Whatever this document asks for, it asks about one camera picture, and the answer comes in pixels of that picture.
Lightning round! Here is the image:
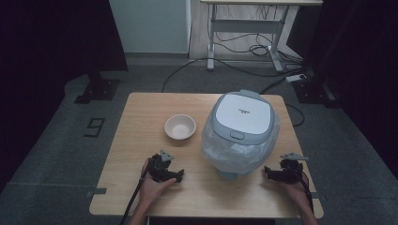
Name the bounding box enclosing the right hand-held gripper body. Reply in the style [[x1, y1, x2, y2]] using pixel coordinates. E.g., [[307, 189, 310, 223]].
[[277, 152, 310, 185]]

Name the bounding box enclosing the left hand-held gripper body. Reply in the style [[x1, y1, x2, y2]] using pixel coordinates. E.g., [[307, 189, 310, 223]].
[[146, 149, 176, 184]]

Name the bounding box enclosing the grey white rice cooker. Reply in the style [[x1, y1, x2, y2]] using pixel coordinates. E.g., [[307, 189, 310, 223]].
[[201, 88, 282, 181]]

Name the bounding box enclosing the white bowl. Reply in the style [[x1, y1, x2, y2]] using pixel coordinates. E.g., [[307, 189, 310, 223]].
[[164, 113, 197, 141]]

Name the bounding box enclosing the person's right hand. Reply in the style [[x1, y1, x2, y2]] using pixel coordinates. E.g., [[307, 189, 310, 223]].
[[275, 179, 310, 204]]

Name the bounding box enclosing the person's left hand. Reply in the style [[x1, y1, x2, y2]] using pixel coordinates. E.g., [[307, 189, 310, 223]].
[[138, 157, 178, 204]]

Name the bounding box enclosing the grey tape strip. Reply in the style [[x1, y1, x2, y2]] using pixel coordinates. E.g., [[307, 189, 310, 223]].
[[86, 187, 108, 198]]

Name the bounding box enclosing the white power strip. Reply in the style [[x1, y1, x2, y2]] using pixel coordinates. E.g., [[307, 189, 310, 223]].
[[284, 73, 308, 83]]

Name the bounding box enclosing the dark curtain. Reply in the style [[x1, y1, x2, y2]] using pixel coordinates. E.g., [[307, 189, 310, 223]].
[[286, 0, 398, 181], [0, 0, 129, 191]]

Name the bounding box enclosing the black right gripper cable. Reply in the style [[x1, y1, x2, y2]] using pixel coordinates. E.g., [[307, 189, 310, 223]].
[[293, 168, 315, 214]]

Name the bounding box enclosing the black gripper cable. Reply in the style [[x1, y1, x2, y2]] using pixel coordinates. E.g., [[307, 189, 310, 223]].
[[119, 168, 148, 225], [293, 168, 315, 214]]

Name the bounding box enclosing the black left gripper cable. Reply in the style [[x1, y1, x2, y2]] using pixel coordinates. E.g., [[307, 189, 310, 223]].
[[119, 168, 148, 225]]

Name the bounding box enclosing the looped black cable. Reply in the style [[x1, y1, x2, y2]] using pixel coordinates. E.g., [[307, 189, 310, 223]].
[[285, 102, 306, 128]]

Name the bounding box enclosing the long black floor cable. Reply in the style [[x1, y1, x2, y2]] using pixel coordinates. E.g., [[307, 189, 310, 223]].
[[161, 57, 309, 94]]

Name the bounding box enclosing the bundle of black cables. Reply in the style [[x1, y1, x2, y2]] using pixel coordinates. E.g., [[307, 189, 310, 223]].
[[215, 31, 305, 65]]

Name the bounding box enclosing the white desk frame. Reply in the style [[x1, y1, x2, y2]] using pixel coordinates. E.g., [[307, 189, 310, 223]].
[[200, 0, 323, 73]]

